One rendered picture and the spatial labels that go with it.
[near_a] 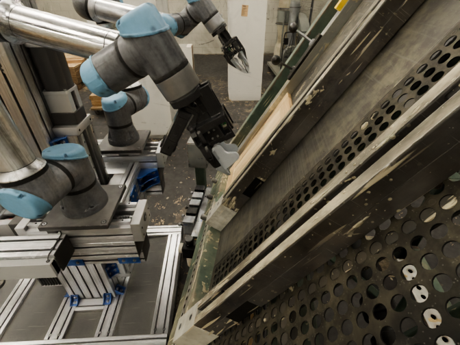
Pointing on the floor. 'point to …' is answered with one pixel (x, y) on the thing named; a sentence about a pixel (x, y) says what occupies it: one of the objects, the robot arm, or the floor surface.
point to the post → (200, 176)
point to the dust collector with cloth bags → (287, 12)
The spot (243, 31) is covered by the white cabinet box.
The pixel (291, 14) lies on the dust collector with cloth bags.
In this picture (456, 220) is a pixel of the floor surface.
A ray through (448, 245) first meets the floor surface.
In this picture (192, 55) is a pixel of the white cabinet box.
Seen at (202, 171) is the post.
